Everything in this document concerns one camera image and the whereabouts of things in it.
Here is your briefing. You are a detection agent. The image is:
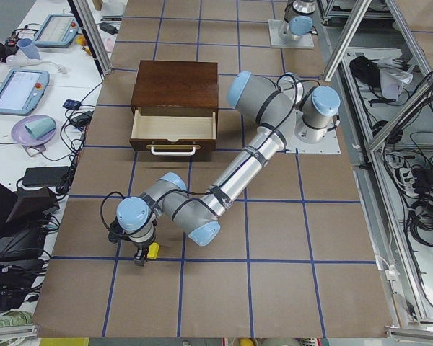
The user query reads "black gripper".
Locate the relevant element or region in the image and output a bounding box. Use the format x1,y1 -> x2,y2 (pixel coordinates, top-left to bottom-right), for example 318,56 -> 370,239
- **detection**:
108,221 -> 155,267

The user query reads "yellow block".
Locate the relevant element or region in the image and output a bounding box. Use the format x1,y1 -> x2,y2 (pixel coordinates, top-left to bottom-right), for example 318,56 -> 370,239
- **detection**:
146,242 -> 160,260

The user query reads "light wood drawer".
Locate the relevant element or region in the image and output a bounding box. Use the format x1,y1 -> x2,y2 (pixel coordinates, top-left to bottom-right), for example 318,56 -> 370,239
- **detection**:
130,107 -> 218,156

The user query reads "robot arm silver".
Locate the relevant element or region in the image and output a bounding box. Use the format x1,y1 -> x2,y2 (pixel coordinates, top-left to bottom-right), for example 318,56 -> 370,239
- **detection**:
104,71 -> 341,266
278,0 -> 316,43

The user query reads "dark wooden drawer cabinet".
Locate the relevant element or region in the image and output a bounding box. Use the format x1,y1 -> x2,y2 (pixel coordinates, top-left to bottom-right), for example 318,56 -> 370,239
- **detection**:
131,60 -> 219,117

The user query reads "black laptop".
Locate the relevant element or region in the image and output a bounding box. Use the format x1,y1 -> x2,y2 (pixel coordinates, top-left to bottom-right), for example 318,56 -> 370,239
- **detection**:
0,183 -> 59,262

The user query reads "teal cup on plate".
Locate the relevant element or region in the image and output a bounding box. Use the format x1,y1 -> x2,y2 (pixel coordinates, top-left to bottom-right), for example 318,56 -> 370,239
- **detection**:
25,115 -> 56,140

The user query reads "purple plate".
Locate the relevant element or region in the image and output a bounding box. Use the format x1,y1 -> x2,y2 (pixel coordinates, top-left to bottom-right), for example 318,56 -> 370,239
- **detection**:
11,115 -> 56,146

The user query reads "lower teach pendant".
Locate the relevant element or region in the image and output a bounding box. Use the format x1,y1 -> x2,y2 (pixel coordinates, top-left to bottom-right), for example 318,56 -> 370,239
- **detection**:
0,68 -> 50,116

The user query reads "teach pendant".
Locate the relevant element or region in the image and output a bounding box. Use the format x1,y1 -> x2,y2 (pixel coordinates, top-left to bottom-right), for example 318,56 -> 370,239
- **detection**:
0,68 -> 50,116
33,14 -> 79,48

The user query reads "light blue cup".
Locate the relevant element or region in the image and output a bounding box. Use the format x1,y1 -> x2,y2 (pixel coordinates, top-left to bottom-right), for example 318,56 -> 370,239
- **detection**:
17,37 -> 40,60

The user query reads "upper teach pendant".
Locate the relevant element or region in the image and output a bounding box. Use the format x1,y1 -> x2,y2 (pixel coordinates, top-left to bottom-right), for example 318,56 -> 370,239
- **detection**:
33,14 -> 79,48

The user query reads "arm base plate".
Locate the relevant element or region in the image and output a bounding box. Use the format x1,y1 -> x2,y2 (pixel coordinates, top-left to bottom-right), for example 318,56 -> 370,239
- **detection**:
286,116 -> 341,155
268,19 -> 314,49

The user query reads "aluminium frame post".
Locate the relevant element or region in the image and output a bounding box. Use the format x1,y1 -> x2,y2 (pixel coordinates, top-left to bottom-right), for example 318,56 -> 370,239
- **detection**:
68,0 -> 112,76

